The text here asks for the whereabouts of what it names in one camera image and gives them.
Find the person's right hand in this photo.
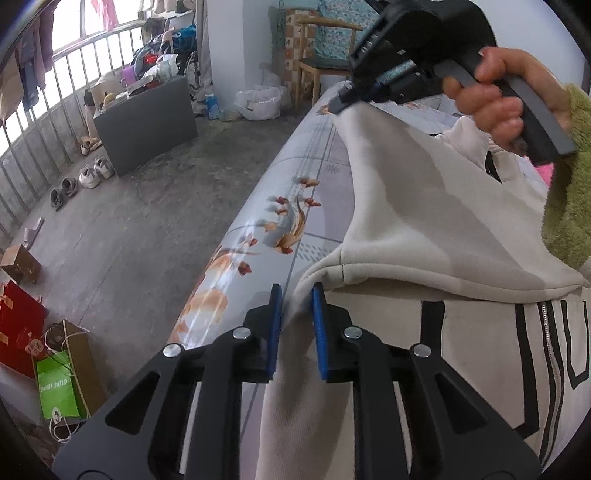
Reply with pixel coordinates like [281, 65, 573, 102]
[442, 45, 574, 155]

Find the hanging blue garment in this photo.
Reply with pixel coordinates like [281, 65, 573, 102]
[16, 37, 40, 112]

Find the green paper bag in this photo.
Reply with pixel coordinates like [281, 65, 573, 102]
[36, 351, 88, 421]

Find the floral bed sheet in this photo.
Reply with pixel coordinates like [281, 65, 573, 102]
[174, 80, 552, 480]

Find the hanging purple garment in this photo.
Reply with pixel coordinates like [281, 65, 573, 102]
[37, 4, 62, 90]

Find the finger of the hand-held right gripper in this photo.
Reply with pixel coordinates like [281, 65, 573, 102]
[329, 79, 385, 114]

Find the teal floral cloth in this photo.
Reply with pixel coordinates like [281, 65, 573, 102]
[316, 0, 380, 61]

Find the red paper bag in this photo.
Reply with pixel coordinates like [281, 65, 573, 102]
[0, 281, 49, 379]

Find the orange patterned cloth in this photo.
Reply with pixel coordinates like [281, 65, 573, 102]
[281, 8, 320, 93]

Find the grey cabinet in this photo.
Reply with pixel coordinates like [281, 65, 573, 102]
[92, 74, 199, 178]

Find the cream jacket with black stripes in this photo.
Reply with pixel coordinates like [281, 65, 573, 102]
[256, 99, 591, 480]

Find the metal window railing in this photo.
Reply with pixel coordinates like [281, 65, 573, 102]
[0, 22, 149, 241]

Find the hanging pink garment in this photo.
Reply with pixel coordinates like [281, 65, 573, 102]
[90, 0, 119, 31]

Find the wooden chair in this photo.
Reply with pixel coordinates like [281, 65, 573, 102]
[295, 16, 366, 105]

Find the brown cardboard box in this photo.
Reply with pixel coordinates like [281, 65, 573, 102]
[0, 244, 42, 285]

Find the pile of bags and clothes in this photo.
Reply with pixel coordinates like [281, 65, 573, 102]
[92, 24, 200, 110]

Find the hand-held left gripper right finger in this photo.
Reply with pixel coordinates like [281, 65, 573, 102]
[311, 282, 542, 480]

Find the white plastic bag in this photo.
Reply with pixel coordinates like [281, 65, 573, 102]
[233, 85, 282, 121]

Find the brown paper bag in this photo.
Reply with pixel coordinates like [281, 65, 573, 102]
[44, 318, 110, 416]

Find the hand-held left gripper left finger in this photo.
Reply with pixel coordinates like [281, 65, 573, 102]
[53, 283, 283, 480]

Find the white slipper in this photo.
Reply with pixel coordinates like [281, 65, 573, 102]
[23, 217, 44, 245]

